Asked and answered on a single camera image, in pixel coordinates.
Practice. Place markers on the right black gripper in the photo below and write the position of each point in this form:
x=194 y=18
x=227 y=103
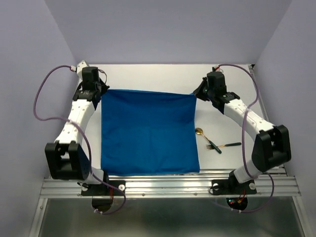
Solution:
x=198 y=91

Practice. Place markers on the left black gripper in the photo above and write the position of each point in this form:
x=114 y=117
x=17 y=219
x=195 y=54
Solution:
x=103 y=87

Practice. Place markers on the gold spoon green handle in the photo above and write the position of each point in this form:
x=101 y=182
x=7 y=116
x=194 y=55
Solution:
x=200 y=132

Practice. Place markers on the blue cloth napkin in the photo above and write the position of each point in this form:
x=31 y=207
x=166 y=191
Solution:
x=148 y=133

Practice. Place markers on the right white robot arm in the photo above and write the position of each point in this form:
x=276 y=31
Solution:
x=271 y=142

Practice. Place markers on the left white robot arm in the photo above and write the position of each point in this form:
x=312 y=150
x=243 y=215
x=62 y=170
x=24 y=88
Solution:
x=65 y=156

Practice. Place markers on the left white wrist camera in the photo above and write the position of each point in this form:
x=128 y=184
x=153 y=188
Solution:
x=82 y=64

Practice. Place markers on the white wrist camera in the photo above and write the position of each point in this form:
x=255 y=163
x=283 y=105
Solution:
x=217 y=68
x=82 y=64

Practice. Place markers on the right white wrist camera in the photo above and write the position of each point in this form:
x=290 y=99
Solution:
x=217 y=68

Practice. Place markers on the gold fork green handle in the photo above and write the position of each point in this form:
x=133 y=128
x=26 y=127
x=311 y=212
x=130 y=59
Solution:
x=225 y=145

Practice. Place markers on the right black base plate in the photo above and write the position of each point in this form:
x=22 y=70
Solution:
x=222 y=187

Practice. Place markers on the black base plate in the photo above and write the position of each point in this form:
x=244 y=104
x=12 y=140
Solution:
x=89 y=190
x=222 y=187

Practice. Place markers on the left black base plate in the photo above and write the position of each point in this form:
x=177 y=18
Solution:
x=89 y=190

